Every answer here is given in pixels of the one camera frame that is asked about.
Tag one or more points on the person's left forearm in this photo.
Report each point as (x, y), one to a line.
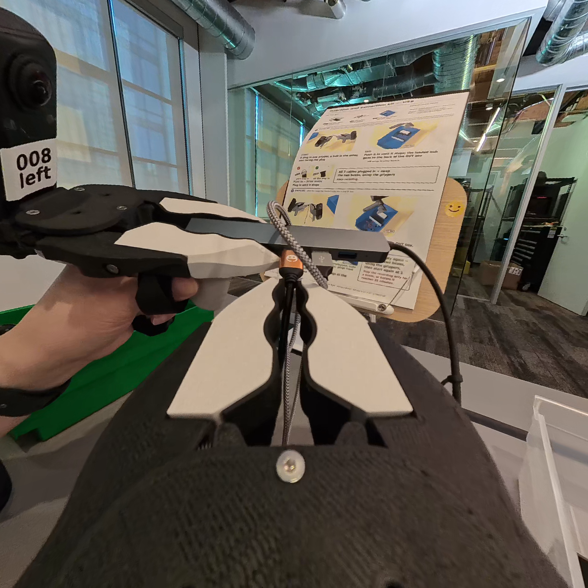
(4, 425)

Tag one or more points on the instruction poster on wooden board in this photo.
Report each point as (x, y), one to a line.
(452, 239)

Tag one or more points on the black shelving rack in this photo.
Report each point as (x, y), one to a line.
(542, 229)

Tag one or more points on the round corrugated metal duct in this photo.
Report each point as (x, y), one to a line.
(229, 32)

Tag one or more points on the black wrist watch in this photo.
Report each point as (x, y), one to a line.
(27, 399)

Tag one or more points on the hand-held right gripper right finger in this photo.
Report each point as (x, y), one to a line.
(353, 367)

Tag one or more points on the large glass window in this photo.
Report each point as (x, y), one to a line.
(151, 115)

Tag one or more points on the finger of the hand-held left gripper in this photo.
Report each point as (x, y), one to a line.
(206, 209)
(206, 252)

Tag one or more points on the clear plastic bin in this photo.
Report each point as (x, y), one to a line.
(551, 459)

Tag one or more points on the silver metal pipes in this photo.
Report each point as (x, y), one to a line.
(337, 7)

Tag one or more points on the slanted round metal ducts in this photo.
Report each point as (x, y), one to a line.
(560, 32)

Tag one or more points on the yellow smiley sticker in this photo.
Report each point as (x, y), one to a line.
(454, 209)

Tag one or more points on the person's left hand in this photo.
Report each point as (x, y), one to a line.
(69, 330)

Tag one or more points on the cardboard box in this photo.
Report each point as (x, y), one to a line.
(500, 273)

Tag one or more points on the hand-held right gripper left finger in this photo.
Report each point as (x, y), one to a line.
(229, 367)

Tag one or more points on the green plastic bin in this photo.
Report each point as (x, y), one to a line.
(92, 381)

